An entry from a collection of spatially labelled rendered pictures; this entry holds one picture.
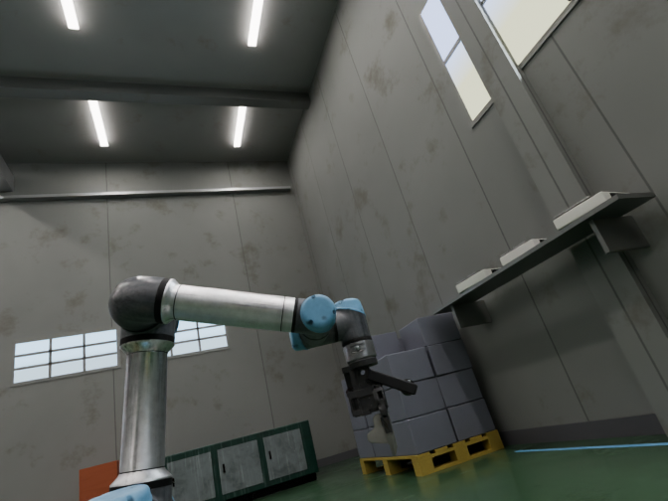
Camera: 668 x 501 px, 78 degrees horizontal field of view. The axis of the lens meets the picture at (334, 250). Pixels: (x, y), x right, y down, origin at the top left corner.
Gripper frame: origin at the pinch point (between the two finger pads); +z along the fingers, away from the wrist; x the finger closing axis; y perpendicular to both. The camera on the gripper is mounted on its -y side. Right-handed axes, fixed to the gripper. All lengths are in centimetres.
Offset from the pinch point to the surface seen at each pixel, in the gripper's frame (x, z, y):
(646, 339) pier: -182, -9, -161
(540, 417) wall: -296, 27, -114
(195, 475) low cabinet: -414, 2, 251
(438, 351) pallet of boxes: -315, -49, -54
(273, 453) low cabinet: -457, 2, 167
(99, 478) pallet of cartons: -402, -22, 363
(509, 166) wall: -222, -171, -152
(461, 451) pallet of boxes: -310, 38, -43
